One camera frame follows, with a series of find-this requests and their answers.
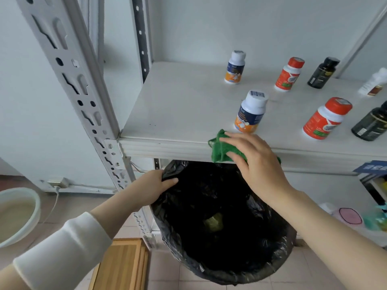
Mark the white arm sleeve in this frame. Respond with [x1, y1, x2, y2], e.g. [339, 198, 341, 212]
[13, 212, 113, 290]

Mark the white metal shelf rack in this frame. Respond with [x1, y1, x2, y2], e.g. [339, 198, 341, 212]
[14, 0, 387, 248]

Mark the black supplement bottle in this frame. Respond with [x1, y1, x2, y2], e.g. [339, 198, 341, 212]
[351, 101, 387, 142]
[307, 57, 340, 89]

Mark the green cleaning cloth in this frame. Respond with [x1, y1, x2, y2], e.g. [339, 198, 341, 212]
[208, 129, 282, 166]

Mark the red capped white orange bottle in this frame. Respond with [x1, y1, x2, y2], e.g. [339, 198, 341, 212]
[303, 97, 353, 140]
[275, 57, 305, 92]

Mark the dark perforated rack upright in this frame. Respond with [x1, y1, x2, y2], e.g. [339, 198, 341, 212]
[131, 0, 151, 84]

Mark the white power plug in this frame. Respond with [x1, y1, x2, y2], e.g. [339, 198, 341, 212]
[47, 177, 70, 189]

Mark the white bottle brown label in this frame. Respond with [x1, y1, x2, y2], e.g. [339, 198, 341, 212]
[358, 67, 387, 97]

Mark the black garbage bag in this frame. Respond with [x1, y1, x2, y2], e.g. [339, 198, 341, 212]
[150, 160, 297, 286]

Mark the white bottle blue orange label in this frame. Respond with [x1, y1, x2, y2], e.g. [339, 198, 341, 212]
[234, 90, 269, 134]
[224, 50, 246, 85]

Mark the white plastic basin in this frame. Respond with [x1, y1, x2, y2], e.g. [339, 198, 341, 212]
[0, 187, 42, 249]

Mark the white shelf board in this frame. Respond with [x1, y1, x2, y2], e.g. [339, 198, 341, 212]
[117, 61, 387, 176]

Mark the pink round pad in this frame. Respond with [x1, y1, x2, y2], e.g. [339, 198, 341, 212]
[338, 208, 363, 225]

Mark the wooden board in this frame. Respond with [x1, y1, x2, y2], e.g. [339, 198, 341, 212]
[88, 238, 149, 290]

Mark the person's right hand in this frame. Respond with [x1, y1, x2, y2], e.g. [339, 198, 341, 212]
[220, 132, 292, 206]

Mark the white power cable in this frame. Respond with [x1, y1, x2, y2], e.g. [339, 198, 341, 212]
[42, 186, 61, 224]

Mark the person's left forearm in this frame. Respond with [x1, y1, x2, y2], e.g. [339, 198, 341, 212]
[0, 179, 146, 290]

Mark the person's right forearm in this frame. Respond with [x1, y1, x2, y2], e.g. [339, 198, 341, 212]
[266, 184, 387, 290]

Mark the person's left hand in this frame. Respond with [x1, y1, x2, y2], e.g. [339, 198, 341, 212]
[131, 170, 179, 206]

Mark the blue shelf label card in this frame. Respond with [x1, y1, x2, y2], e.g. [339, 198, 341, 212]
[353, 160, 387, 175]

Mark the yellow green scrap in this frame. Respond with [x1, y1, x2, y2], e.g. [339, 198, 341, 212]
[203, 215, 224, 233]

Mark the teal plastic item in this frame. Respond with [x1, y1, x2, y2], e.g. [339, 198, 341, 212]
[363, 204, 387, 232]

